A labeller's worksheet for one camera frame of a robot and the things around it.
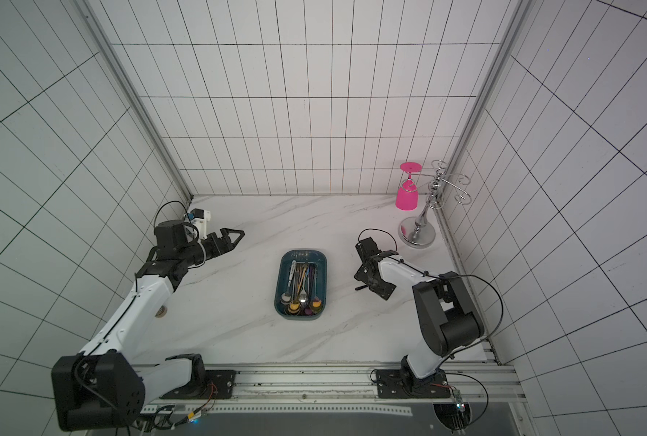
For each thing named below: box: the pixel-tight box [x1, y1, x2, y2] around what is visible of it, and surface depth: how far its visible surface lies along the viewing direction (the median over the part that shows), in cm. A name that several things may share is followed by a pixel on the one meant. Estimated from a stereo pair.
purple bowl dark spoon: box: [304, 263, 314, 317], surface depth 92 cm
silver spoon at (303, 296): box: [298, 264, 310, 304], surface depth 91 cm
